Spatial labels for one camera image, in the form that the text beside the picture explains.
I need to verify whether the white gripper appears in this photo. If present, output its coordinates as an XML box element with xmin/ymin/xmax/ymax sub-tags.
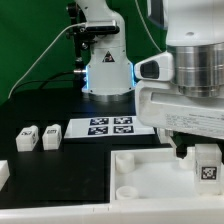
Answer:
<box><xmin>135</xmin><ymin>80</ymin><xmax>224</xmax><ymax>159</ymax></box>

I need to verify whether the white square tabletop part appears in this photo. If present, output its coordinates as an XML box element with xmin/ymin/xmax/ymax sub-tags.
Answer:
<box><xmin>110</xmin><ymin>147</ymin><xmax>224</xmax><ymax>201</ymax></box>

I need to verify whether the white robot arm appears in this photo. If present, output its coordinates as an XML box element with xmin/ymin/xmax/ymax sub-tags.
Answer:
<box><xmin>76</xmin><ymin>0</ymin><xmax>224</xmax><ymax>152</ymax></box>

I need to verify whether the white sheet with tags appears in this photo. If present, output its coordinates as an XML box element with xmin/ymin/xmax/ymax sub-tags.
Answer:
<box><xmin>65</xmin><ymin>116</ymin><xmax>154</xmax><ymax>139</ymax></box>

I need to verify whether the white left corner block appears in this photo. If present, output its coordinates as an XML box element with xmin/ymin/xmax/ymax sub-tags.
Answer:
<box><xmin>0</xmin><ymin>160</ymin><xmax>10</xmax><ymax>190</ymax></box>

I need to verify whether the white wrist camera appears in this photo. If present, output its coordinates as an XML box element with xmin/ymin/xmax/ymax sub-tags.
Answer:
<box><xmin>134</xmin><ymin>52</ymin><xmax>174</xmax><ymax>82</ymax></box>

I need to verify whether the black cable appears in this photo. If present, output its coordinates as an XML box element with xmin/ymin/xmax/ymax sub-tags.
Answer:
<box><xmin>9</xmin><ymin>70</ymin><xmax>76</xmax><ymax>98</ymax></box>

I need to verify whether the white cable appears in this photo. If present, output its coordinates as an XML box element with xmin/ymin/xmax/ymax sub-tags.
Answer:
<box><xmin>7</xmin><ymin>0</ymin><xmax>164</xmax><ymax>100</ymax></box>

